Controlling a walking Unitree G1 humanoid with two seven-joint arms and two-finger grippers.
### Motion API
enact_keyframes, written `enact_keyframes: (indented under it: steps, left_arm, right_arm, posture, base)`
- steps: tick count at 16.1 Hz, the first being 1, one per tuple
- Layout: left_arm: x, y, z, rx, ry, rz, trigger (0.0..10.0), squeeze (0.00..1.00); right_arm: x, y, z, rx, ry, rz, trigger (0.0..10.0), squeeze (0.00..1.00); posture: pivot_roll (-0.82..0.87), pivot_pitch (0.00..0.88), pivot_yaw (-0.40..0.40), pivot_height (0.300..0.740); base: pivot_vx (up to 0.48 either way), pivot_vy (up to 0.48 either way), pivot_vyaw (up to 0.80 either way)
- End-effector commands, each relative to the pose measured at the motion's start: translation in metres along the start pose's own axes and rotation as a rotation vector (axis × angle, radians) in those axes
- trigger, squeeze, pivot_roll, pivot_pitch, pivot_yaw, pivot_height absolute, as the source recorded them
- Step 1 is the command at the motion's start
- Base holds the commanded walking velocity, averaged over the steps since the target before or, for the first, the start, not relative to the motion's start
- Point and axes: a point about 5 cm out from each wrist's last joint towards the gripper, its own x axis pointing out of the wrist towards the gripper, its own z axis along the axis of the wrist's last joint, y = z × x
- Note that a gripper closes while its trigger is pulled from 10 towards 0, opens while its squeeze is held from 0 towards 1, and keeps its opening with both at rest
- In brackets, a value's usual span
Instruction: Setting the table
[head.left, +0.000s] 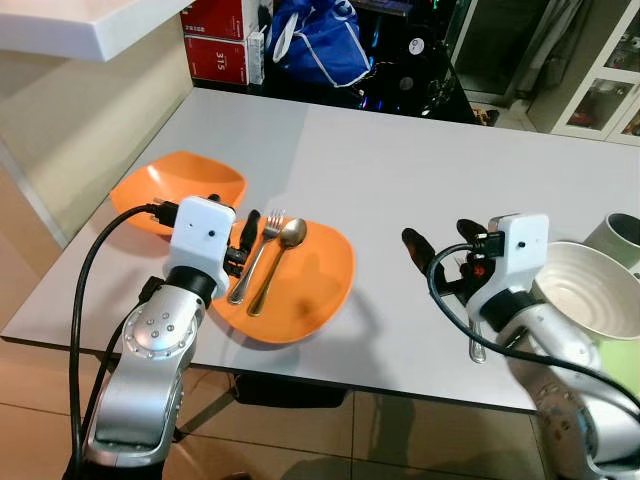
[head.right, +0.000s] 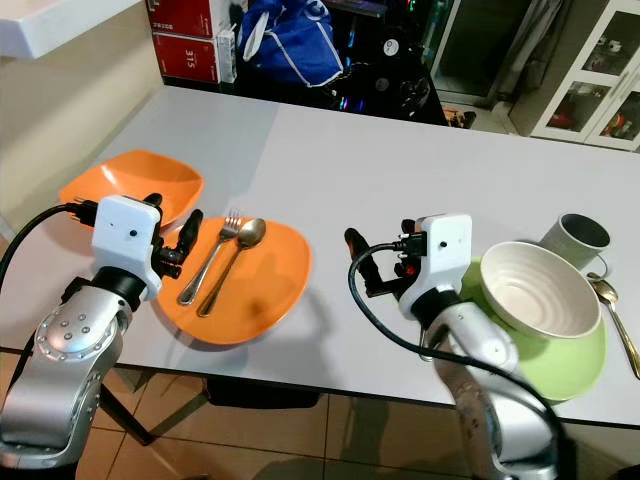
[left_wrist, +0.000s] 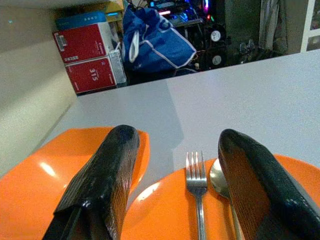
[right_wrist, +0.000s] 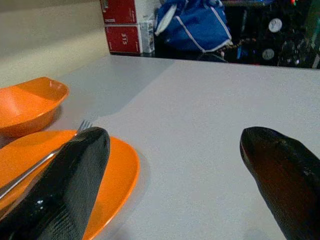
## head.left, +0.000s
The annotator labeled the orange bowl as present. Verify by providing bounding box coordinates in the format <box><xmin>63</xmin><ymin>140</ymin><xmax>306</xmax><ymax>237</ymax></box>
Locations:
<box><xmin>110</xmin><ymin>151</ymin><xmax>248</xmax><ymax>238</ymax></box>

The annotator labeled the silver spoon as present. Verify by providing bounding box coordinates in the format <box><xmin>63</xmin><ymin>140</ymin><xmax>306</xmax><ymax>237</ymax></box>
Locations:
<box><xmin>247</xmin><ymin>218</ymin><xmax>308</xmax><ymax>317</ymax></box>

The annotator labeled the orange plate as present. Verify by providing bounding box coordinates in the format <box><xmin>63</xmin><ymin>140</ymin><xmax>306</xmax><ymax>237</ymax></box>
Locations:
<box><xmin>212</xmin><ymin>219</ymin><xmax>356</xmax><ymax>346</ymax></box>

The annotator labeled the white ribbed bowl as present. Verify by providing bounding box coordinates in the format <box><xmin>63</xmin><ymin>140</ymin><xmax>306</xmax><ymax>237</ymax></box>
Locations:
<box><xmin>533</xmin><ymin>241</ymin><xmax>640</xmax><ymax>341</ymax></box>

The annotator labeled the red box with numbers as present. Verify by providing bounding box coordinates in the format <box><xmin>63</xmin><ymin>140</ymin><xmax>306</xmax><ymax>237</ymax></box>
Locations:
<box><xmin>183</xmin><ymin>36</ymin><xmax>251</xmax><ymax>87</ymax></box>

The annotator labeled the black box under table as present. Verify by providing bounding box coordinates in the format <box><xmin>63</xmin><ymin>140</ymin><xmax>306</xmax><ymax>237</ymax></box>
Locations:
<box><xmin>232</xmin><ymin>372</ymin><xmax>348</xmax><ymax>409</ymax></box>

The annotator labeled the grey mug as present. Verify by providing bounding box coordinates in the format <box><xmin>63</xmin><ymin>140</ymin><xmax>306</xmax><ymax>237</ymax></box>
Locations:
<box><xmin>583</xmin><ymin>213</ymin><xmax>640</xmax><ymax>276</ymax></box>

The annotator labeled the black computer case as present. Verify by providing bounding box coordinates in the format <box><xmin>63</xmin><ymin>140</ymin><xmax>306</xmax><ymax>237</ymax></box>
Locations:
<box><xmin>350</xmin><ymin>0</ymin><xmax>479</xmax><ymax>125</ymax></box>

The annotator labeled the green plate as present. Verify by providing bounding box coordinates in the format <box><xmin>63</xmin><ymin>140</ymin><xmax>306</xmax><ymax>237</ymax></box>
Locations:
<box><xmin>590</xmin><ymin>328</ymin><xmax>640</xmax><ymax>398</ymax></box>

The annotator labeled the white glass door cabinet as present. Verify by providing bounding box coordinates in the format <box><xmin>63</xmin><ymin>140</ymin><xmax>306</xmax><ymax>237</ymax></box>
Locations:
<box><xmin>548</xmin><ymin>0</ymin><xmax>640</xmax><ymax>146</ymax></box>

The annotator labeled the blue bag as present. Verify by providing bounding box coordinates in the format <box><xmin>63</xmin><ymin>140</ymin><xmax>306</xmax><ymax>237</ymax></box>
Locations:
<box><xmin>268</xmin><ymin>0</ymin><xmax>373</xmax><ymax>89</ymax></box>

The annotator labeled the white counter slab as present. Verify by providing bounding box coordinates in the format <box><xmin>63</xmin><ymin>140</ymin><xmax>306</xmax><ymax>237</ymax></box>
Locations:
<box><xmin>0</xmin><ymin>0</ymin><xmax>196</xmax><ymax>63</ymax></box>

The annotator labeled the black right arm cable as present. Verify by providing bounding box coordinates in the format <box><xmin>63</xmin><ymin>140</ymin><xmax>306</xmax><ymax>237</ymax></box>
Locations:
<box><xmin>425</xmin><ymin>240</ymin><xmax>640</xmax><ymax>416</ymax></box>

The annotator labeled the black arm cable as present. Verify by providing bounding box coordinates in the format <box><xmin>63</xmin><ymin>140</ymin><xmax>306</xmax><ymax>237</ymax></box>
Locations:
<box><xmin>68</xmin><ymin>203</ymin><xmax>179</xmax><ymax>476</ymax></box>
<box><xmin>425</xmin><ymin>240</ymin><xmax>640</xmax><ymax>416</ymax></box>

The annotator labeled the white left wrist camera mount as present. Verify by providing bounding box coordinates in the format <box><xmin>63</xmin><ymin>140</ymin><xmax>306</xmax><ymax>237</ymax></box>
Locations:
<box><xmin>165</xmin><ymin>196</ymin><xmax>239</xmax><ymax>298</ymax></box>

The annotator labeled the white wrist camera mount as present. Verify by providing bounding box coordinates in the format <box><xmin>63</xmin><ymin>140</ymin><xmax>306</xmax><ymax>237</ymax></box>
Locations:
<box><xmin>165</xmin><ymin>196</ymin><xmax>239</xmax><ymax>298</ymax></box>
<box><xmin>470</xmin><ymin>212</ymin><xmax>552</xmax><ymax>323</ymax></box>

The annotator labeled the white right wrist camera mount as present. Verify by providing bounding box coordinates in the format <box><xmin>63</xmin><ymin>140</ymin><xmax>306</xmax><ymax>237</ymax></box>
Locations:
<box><xmin>470</xmin><ymin>212</ymin><xmax>552</xmax><ymax>323</ymax></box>

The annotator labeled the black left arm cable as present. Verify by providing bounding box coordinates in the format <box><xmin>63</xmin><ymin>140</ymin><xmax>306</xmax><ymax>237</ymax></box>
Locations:
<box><xmin>68</xmin><ymin>203</ymin><xmax>179</xmax><ymax>476</ymax></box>

